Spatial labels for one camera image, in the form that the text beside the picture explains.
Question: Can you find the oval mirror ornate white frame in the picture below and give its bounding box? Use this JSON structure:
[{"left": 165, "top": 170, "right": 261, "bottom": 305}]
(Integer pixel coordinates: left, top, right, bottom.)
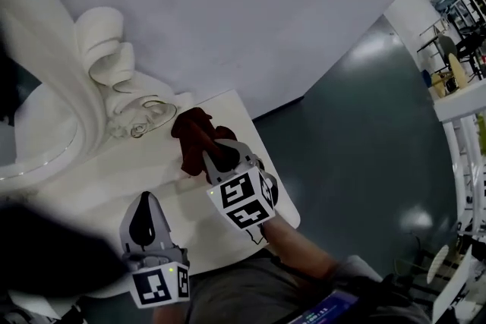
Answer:
[{"left": 0, "top": 0, "right": 179, "bottom": 185}]

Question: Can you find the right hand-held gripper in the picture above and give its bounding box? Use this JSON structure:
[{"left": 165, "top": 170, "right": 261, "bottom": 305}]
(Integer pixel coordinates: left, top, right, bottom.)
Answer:
[{"left": 201, "top": 140, "right": 281, "bottom": 232}]

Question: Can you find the white frame rack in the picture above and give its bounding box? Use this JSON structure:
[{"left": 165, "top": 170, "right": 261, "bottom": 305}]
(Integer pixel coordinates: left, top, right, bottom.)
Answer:
[{"left": 432, "top": 85, "right": 486, "bottom": 240}]

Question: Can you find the reddish brown cloth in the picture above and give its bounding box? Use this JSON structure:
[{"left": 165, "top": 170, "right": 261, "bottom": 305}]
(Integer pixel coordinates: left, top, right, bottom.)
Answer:
[{"left": 170, "top": 107, "right": 237, "bottom": 179}]

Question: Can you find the black chest harness strap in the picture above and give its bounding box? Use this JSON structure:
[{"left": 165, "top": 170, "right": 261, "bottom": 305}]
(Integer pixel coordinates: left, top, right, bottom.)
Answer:
[{"left": 341, "top": 272, "right": 422, "bottom": 324}]

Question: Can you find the person's right forearm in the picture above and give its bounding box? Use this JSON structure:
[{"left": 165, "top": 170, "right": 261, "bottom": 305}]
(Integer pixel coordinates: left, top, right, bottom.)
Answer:
[{"left": 260, "top": 214, "right": 339, "bottom": 288}]

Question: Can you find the round wooden board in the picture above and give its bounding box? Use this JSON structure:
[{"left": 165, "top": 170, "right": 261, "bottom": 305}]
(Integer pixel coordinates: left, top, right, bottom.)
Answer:
[
  {"left": 431, "top": 71, "right": 456, "bottom": 99},
  {"left": 447, "top": 53, "right": 470, "bottom": 90}
]

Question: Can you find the black chest-mounted screen device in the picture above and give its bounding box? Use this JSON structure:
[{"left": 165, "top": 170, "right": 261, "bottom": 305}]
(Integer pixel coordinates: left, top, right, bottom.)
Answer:
[{"left": 286, "top": 290, "right": 361, "bottom": 324}]

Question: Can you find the person's gray shirt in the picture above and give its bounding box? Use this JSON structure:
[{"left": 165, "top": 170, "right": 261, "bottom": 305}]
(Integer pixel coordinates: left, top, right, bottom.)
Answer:
[{"left": 185, "top": 250, "right": 380, "bottom": 324}]

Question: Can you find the white panel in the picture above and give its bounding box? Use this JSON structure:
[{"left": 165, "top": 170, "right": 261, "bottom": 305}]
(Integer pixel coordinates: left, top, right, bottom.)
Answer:
[{"left": 432, "top": 246, "right": 474, "bottom": 324}]

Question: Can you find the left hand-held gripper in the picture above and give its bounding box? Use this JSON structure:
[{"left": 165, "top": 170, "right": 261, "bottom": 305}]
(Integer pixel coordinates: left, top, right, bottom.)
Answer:
[{"left": 119, "top": 191, "right": 191, "bottom": 310}]

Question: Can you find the white dressing table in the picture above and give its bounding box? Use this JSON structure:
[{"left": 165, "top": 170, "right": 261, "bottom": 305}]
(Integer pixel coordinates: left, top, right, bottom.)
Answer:
[{"left": 0, "top": 89, "right": 301, "bottom": 303}]

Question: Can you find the black chair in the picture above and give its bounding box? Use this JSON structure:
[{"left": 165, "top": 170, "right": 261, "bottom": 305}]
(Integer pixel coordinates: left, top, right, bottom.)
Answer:
[{"left": 453, "top": 32, "right": 486, "bottom": 80}]

